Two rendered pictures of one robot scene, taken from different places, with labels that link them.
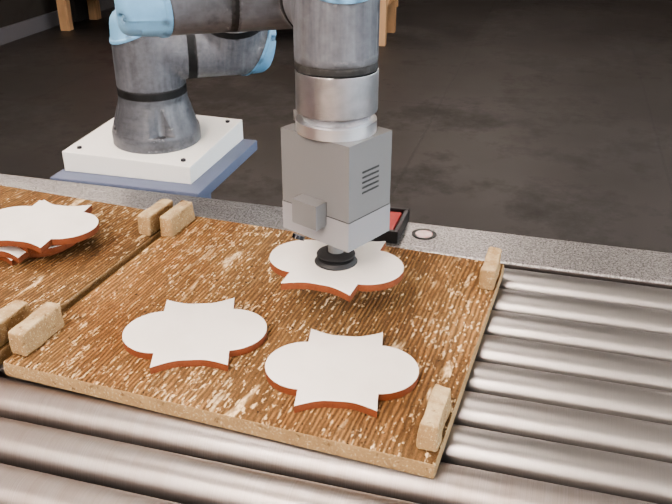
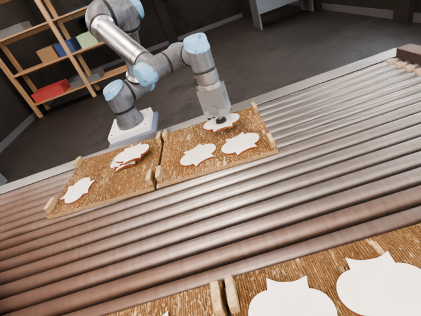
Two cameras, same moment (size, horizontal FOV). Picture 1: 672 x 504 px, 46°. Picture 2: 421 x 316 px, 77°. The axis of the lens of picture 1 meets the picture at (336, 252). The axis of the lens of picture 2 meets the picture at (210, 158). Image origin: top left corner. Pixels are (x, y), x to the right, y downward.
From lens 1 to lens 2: 30 cm
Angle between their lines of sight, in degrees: 12
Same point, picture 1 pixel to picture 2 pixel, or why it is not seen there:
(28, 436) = (179, 194)
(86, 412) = (187, 184)
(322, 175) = (213, 99)
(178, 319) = (191, 154)
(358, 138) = (218, 85)
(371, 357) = (245, 137)
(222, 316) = (201, 148)
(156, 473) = (217, 185)
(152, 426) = (206, 177)
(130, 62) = (116, 103)
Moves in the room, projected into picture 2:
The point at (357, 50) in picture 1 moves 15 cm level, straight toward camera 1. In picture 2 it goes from (211, 63) to (230, 71)
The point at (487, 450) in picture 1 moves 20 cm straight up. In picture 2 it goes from (284, 142) to (274, 86)
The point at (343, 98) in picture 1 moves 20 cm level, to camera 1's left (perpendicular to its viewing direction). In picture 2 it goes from (212, 76) to (155, 103)
